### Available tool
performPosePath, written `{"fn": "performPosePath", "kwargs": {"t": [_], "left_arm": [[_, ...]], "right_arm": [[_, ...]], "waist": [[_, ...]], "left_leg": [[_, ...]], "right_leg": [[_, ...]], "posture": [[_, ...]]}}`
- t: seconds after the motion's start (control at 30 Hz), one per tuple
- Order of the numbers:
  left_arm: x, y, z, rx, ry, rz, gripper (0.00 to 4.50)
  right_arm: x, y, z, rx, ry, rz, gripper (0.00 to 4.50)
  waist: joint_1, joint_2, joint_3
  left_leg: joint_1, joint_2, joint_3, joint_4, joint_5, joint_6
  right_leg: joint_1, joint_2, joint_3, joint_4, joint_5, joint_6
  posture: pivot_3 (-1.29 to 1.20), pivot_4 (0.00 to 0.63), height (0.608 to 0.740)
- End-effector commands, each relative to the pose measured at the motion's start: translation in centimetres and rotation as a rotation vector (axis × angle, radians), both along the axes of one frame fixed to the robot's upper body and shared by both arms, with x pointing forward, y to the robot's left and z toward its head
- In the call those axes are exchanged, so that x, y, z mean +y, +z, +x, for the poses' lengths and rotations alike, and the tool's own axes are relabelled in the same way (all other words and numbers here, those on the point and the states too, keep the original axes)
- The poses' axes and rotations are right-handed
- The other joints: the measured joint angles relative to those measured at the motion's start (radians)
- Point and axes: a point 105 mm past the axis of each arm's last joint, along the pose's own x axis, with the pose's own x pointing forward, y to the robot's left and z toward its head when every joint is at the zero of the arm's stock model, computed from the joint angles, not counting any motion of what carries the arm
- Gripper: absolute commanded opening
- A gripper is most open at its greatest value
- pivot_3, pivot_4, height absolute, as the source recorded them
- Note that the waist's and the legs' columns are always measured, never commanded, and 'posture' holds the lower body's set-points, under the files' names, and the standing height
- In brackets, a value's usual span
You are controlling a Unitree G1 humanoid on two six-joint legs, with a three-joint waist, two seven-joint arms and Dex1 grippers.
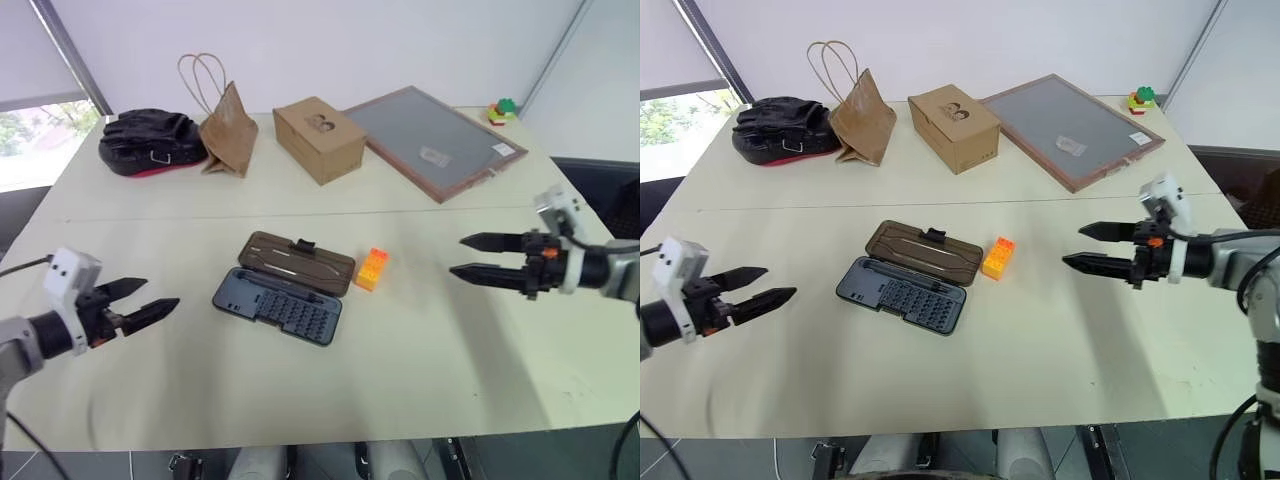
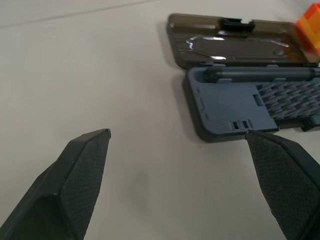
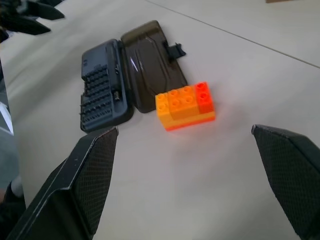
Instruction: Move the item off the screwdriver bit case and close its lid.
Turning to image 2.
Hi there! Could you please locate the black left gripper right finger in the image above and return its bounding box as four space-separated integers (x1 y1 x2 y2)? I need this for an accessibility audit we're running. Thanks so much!
244 129 320 240

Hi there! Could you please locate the grey screwdriver handle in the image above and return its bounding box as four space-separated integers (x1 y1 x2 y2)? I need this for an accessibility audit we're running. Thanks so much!
204 66 320 81

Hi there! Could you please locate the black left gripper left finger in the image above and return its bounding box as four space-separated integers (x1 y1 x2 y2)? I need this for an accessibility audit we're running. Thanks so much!
0 128 112 240

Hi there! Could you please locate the orange and yellow block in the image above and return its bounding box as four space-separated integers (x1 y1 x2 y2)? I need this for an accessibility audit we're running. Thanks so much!
295 2 320 63

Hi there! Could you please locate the grey screwdriver bit case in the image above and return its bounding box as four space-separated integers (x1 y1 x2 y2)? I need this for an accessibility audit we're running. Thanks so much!
166 13 320 144

